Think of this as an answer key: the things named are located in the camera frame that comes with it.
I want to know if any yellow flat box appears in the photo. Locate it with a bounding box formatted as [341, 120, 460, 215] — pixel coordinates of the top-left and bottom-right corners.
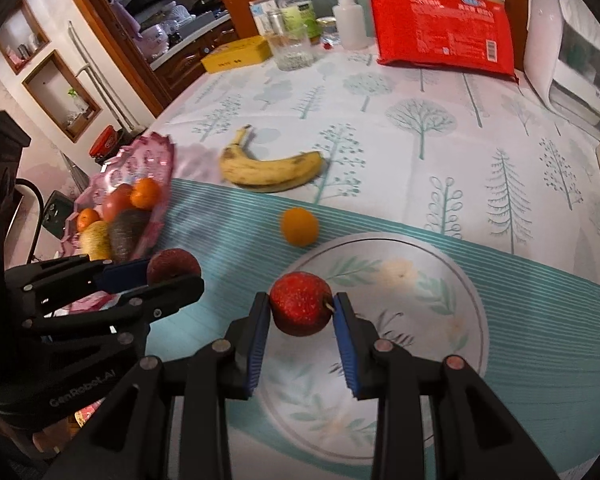
[201, 36, 272, 74]

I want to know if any small metal can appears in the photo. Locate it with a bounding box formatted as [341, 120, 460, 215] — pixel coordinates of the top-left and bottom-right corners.
[268, 9, 286, 36]

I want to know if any red lychee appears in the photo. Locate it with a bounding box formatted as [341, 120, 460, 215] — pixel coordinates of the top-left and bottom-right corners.
[147, 248, 201, 285]
[268, 272, 332, 337]

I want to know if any clear glass cup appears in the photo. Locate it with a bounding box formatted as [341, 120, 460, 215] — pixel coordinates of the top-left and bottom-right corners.
[266, 24, 314, 72]

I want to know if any red apple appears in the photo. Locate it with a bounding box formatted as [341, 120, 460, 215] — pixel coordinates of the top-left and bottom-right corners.
[102, 183, 134, 222]

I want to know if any small orange mandarin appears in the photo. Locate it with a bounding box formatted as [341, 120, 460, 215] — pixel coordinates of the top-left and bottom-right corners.
[76, 208, 100, 233]

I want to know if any small yellow-orange kumquat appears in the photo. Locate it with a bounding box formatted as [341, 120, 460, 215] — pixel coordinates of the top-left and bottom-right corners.
[280, 207, 320, 247]

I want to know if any red lid container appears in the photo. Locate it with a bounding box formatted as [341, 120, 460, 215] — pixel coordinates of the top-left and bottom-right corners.
[88, 125, 120, 159]

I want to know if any white appliance with towel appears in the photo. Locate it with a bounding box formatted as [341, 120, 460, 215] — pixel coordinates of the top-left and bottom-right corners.
[524, 0, 600, 136]

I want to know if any white squeeze bottle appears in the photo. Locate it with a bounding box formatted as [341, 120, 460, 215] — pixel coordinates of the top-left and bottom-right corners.
[312, 0, 368, 51]

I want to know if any red snack package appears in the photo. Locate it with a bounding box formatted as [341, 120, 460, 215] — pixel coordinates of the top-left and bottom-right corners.
[370, 0, 516, 80]

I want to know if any clear bottle green label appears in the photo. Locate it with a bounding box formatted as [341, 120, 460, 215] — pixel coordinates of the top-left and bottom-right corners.
[277, 0, 321, 44]

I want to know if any yellow pear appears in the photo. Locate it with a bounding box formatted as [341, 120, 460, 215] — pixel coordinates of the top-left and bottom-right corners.
[80, 220, 112, 261]

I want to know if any dark avocado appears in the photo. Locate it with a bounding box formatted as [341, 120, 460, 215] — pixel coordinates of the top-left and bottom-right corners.
[108, 208, 151, 262]

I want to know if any tree pattern tablecloth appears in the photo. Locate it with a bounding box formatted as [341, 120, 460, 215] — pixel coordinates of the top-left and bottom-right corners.
[147, 50, 600, 479]

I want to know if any small white blue carton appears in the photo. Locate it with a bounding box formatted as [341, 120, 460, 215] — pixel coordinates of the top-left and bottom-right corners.
[249, 0, 277, 36]

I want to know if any yellow spotted banana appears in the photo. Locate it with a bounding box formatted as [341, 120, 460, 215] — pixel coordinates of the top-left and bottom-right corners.
[219, 125, 324, 193]

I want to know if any pink plastic fruit plate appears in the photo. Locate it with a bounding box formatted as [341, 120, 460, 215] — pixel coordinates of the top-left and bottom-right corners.
[59, 131, 176, 313]

